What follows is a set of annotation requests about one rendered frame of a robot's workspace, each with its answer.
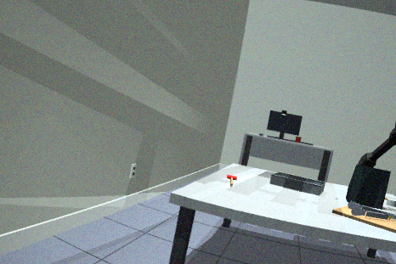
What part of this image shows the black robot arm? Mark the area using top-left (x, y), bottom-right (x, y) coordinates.
top-left (358, 127), bottom-right (396, 168)

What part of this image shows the light wooden board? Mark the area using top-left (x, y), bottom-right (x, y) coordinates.
top-left (332, 206), bottom-right (396, 233)

